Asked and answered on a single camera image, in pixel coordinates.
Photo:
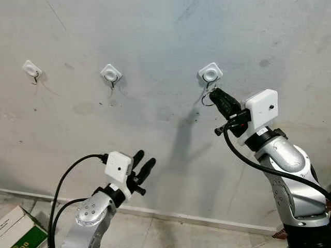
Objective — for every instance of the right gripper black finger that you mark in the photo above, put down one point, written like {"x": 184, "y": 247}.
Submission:
{"x": 225, "y": 113}
{"x": 225, "y": 99}

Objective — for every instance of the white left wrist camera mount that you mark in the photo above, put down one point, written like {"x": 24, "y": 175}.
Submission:
{"x": 118, "y": 166}

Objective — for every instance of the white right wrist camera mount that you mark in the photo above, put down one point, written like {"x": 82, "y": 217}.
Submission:
{"x": 262, "y": 108}

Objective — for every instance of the red brick pillar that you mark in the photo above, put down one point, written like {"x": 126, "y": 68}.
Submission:
{"x": 279, "y": 235}

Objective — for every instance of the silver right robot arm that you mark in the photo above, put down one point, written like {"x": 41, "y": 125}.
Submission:
{"x": 295, "y": 175}

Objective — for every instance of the green and white cardboard box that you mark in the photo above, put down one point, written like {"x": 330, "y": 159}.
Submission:
{"x": 15, "y": 227}

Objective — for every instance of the white adhesive wall hook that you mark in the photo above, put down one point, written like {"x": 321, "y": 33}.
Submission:
{"x": 111, "y": 74}
{"x": 31, "y": 68}
{"x": 210, "y": 73}

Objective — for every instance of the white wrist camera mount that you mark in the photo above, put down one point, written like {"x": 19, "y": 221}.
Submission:
{"x": 118, "y": 166}
{"x": 262, "y": 108}

